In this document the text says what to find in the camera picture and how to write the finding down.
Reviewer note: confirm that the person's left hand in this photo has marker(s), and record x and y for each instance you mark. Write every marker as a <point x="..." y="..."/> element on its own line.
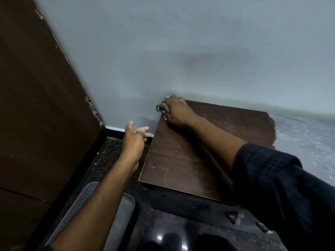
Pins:
<point x="133" y="146"/>

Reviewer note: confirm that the person's right hand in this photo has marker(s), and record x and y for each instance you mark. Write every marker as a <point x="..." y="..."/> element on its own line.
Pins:
<point x="179" y="112"/>

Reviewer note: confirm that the grey cleaning cloth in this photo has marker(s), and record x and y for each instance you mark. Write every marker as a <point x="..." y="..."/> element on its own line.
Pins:
<point x="162" y="108"/>

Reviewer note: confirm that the brown wooden cabinet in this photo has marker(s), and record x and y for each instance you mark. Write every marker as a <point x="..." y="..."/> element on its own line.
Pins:
<point x="183" y="159"/>

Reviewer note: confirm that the person's left forearm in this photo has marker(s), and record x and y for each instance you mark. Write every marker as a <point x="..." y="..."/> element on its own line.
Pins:
<point x="96" y="206"/>

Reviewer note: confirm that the person's right forearm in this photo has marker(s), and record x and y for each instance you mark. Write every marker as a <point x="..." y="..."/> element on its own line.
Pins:
<point x="219" y="143"/>

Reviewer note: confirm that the white perforated plastic basket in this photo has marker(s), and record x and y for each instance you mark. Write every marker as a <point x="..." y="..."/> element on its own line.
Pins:
<point x="120" y="219"/>

